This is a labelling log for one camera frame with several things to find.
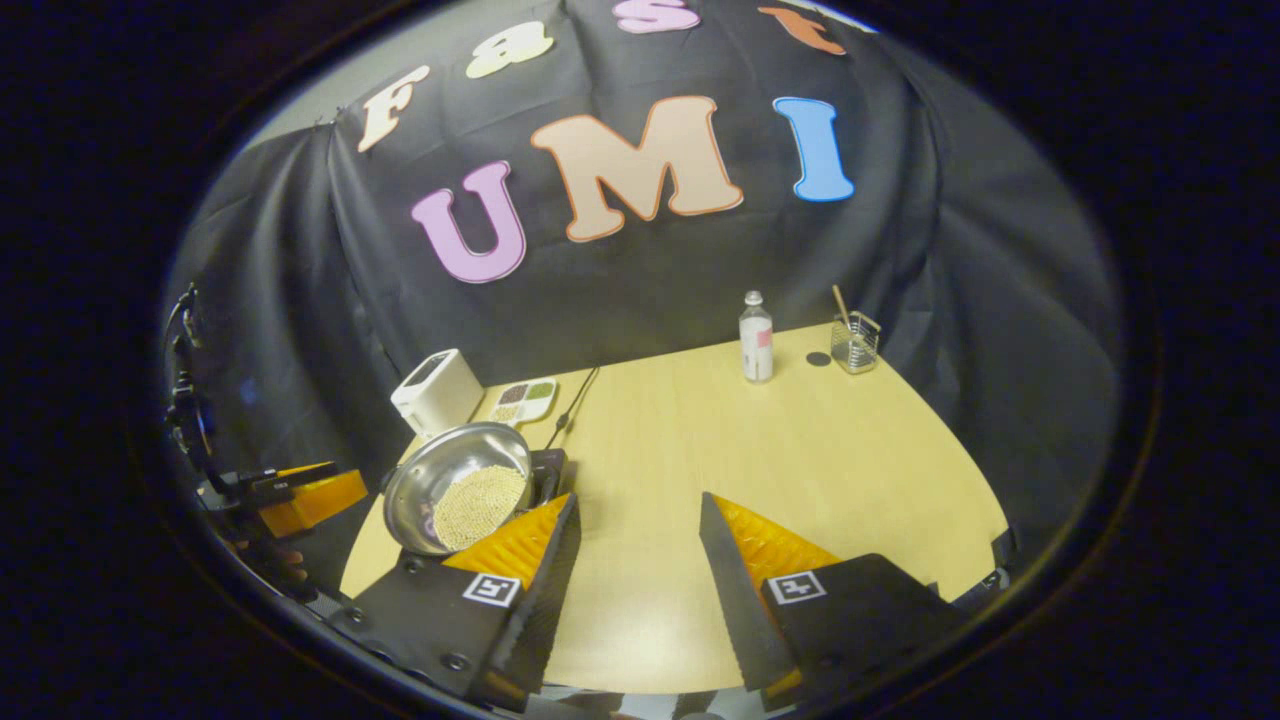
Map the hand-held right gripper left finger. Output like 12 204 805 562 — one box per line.
330 490 584 714

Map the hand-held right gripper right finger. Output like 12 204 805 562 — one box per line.
697 490 967 701

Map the steel pot with yellow beans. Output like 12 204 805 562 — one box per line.
380 420 556 556

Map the black induction cooktop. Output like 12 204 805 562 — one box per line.
525 448 571 511

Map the white toaster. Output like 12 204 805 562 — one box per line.
390 348 486 439

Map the white divided bean dish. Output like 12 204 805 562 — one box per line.
488 378 558 426

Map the clear plastic bottle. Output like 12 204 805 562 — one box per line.
738 290 774 384

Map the black power cable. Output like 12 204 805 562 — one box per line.
545 367 601 451

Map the wire mesh holder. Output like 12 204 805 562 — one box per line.
832 310 882 375

